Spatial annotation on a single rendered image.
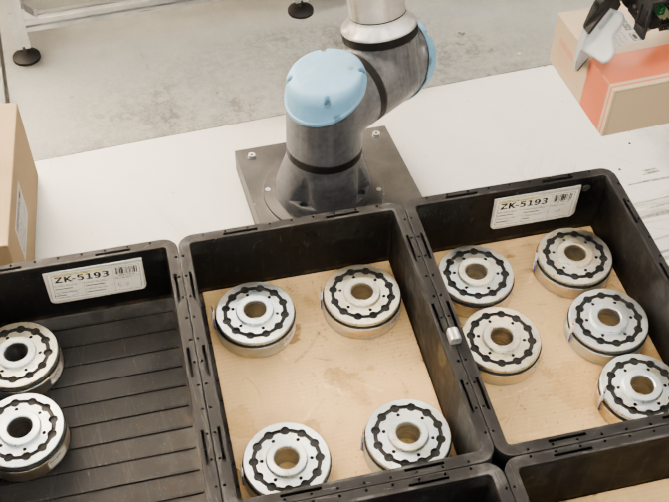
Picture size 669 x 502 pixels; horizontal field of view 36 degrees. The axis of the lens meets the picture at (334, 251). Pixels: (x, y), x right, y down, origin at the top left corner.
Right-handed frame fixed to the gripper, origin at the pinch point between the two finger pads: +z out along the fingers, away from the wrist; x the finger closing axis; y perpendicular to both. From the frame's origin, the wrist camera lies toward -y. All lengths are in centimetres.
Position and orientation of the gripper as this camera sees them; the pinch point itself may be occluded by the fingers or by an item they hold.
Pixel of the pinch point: (624, 56)
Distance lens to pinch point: 139.5
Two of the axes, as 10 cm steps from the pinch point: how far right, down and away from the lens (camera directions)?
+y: 2.8, 7.3, -6.2
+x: 9.6, -2.1, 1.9
